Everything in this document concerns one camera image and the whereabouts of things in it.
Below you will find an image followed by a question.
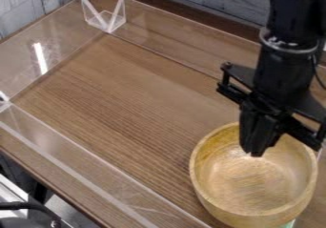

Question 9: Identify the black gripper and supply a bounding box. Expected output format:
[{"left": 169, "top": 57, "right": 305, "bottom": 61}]
[{"left": 217, "top": 29, "right": 326, "bottom": 156}]

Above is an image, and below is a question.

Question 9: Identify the black cable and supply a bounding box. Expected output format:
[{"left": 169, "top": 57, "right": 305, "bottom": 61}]
[{"left": 0, "top": 201, "right": 63, "bottom": 228}]

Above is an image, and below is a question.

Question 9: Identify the clear acrylic corner bracket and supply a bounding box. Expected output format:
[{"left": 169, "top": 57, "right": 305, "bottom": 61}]
[{"left": 81, "top": 0, "right": 126, "bottom": 33}]

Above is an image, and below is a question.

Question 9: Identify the green block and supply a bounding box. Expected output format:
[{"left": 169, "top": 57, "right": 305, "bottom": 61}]
[{"left": 284, "top": 220, "right": 296, "bottom": 228}]

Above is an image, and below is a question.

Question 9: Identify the brown wooden bowl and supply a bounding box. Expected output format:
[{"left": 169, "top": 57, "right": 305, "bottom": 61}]
[{"left": 189, "top": 123, "right": 318, "bottom": 228}]

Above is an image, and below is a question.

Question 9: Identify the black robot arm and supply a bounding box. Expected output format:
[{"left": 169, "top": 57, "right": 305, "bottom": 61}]
[{"left": 217, "top": 0, "right": 326, "bottom": 157}]

